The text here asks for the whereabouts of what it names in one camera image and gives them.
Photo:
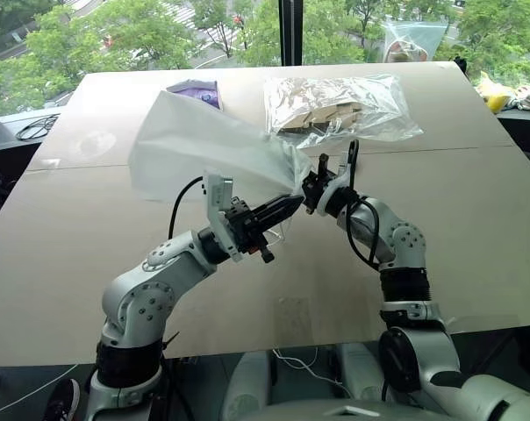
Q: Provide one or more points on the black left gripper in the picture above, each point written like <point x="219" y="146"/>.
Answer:
<point x="243" y="226"/>

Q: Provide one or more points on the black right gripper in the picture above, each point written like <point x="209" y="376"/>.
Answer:
<point x="314" y="188"/>

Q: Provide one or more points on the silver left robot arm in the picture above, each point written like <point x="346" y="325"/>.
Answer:
<point x="159" y="280"/>

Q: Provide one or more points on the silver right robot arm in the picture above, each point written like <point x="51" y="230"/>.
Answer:
<point x="405" y="245"/>

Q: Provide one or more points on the clear bag with cardboard pieces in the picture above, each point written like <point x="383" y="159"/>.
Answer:
<point x="335" y="109"/>

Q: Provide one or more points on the clear plastic bag at window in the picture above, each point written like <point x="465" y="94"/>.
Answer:
<point x="407" y="41"/>

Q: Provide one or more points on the purple packet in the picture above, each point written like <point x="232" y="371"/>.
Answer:
<point x="200" y="93"/>

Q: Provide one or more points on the grey rounded shape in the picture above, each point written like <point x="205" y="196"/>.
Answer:
<point x="247" y="381"/>
<point x="359" y="373"/>

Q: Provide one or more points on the small black clamp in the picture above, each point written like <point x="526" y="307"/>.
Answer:
<point x="460" y="63"/>

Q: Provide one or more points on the yellow and white items pile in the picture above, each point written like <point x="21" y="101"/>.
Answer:
<point x="506" y="94"/>

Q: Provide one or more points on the black side desk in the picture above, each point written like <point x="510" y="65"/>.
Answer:
<point x="6" y="153"/>

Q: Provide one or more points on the black sneaker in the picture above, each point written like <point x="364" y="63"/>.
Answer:
<point x="63" y="400"/>

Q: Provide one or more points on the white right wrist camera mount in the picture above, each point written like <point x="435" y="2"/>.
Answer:
<point x="333" y="193"/>

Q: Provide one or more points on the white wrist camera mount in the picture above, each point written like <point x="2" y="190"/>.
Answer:
<point x="333" y="193"/>
<point x="218" y="206"/>

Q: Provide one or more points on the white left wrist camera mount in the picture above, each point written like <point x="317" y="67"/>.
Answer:
<point x="218" y="206"/>

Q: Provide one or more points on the dark window frame post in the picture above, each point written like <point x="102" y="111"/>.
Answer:
<point x="292" y="30"/>

